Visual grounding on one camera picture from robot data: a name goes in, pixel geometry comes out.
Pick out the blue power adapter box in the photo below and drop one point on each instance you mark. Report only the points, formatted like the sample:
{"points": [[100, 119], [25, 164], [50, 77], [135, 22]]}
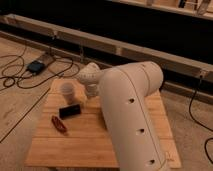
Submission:
{"points": [[35, 67]]}

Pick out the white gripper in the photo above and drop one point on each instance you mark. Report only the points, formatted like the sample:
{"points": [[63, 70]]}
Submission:
{"points": [[91, 90]]}

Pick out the translucent plastic cup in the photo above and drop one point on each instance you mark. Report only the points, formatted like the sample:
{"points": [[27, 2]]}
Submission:
{"points": [[68, 92]]}

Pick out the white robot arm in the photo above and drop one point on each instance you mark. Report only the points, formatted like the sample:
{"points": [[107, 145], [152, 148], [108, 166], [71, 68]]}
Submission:
{"points": [[122, 91]]}

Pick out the black eraser block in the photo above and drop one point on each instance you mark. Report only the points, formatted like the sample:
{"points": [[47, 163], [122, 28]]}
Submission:
{"points": [[69, 111]]}

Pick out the red-brown chili pepper toy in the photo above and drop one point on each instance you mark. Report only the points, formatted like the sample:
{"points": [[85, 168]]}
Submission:
{"points": [[58, 124]]}

